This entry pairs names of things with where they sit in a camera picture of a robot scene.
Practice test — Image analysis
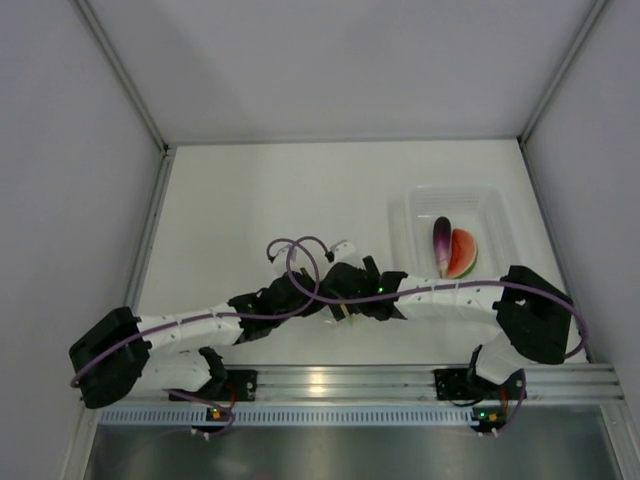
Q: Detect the green fake lettuce leaf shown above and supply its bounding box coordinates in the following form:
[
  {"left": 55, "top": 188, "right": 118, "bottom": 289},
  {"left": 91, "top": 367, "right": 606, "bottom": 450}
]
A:
[{"left": 447, "top": 228, "right": 478, "bottom": 279}]

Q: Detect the clear zip top bag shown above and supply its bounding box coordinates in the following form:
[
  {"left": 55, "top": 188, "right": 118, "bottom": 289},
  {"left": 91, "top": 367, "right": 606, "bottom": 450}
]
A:
[{"left": 319, "top": 304, "right": 358, "bottom": 328}]

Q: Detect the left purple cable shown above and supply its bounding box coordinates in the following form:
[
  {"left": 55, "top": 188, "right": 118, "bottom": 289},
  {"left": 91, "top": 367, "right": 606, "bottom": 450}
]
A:
[{"left": 69, "top": 237, "right": 326, "bottom": 389}]

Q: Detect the clear plastic basket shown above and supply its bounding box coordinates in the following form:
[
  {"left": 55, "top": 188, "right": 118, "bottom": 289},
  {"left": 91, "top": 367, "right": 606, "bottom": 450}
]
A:
[{"left": 389, "top": 184, "right": 522, "bottom": 279}]

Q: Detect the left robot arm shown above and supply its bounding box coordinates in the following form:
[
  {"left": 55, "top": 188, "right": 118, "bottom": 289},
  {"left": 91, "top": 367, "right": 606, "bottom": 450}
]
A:
[{"left": 69, "top": 272, "right": 321, "bottom": 409}]

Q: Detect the purple fake eggplant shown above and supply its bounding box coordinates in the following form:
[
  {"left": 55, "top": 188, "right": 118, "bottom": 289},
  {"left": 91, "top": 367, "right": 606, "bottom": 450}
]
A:
[{"left": 432, "top": 216, "right": 452, "bottom": 278}]

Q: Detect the white slotted cable duct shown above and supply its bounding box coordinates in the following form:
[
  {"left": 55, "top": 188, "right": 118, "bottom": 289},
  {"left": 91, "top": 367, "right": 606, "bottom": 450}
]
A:
[{"left": 98, "top": 404, "right": 502, "bottom": 427}]

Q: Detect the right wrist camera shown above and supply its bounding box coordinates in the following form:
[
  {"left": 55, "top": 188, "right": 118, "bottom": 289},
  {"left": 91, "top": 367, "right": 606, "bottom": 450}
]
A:
[{"left": 329, "top": 240, "right": 364, "bottom": 269}]

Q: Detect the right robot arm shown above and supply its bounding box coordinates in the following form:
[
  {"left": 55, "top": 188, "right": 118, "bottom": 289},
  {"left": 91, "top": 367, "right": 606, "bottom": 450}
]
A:
[{"left": 319, "top": 257, "right": 573, "bottom": 397}]

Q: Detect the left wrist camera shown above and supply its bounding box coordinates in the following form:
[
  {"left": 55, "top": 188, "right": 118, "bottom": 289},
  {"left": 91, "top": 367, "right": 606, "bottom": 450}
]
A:
[{"left": 272, "top": 246, "right": 299, "bottom": 277}]

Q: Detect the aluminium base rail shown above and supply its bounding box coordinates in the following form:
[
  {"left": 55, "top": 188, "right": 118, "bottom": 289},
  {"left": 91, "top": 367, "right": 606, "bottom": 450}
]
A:
[{"left": 79, "top": 363, "right": 624, "bottom": 404}]

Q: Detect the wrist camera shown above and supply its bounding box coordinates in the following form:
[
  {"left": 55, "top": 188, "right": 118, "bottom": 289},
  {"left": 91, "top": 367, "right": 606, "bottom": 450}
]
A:
[
  {"left": 272, "top": 246, "right": 299, "bottom": 277},
  {"left": 329, "top": 240, "right": 364, "bottom": 269}
]

